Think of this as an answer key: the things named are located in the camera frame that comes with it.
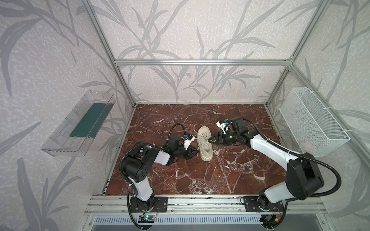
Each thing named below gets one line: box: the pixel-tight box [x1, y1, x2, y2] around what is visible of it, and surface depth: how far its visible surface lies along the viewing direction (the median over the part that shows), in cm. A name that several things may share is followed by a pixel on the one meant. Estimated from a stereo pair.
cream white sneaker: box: [197, 126, 214, 162], surface depth 91 cm
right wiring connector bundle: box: [264, 211, 282, 222], surface depth 75 cm
